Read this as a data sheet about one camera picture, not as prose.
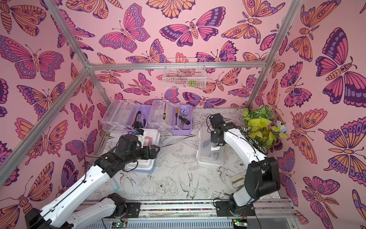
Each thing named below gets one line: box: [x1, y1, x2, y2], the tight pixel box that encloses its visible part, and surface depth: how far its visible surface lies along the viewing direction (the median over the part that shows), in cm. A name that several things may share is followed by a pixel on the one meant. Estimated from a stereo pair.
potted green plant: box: [238, 104, 288, 155], surface depth 81 cm
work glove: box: [229, 171, 246, 192], surface depth 85 cm
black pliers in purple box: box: [134, 110, 143, 129], surface depth 112 cm
